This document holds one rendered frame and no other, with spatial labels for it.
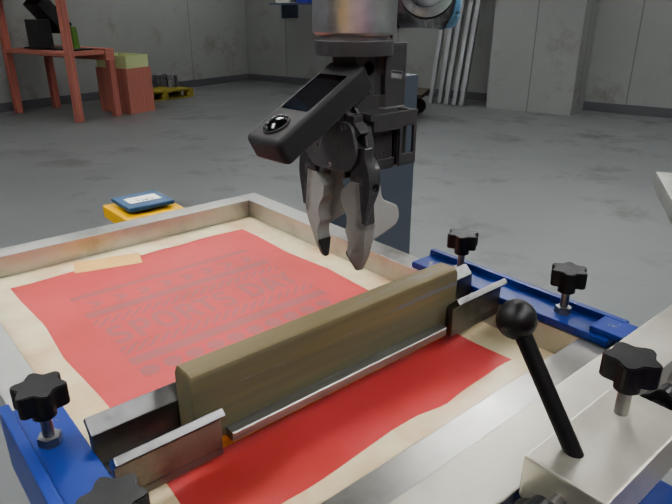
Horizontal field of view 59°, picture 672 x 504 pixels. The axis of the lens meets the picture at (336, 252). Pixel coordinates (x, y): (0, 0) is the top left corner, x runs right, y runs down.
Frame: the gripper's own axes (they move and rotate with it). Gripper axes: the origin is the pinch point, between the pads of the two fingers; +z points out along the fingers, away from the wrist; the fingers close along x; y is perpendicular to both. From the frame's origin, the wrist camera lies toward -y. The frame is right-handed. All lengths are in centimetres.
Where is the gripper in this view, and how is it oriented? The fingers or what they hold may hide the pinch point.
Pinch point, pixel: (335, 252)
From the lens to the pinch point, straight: 59.8
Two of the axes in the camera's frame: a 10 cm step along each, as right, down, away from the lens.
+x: -6.6, -2.8, 7.0
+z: 0.0, 9.3, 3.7
